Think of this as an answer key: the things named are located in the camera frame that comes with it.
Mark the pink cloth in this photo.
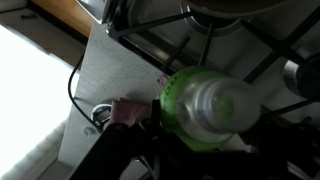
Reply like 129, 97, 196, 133
109, 75, 170, 128

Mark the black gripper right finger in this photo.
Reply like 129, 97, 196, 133
239, 114, 320, 180

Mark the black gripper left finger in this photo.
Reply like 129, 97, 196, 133
68, 98, 162, 180

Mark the thick dark appliance cord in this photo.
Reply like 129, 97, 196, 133
67, 52, 102, 127

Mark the green plastic bottle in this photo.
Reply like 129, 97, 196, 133
156, 65, 263, 153

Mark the small stainless steel pot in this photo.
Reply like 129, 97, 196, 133
282, 54, 320, 100

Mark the stainless steel gas stove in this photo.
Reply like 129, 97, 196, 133
76, 0, 320, 134

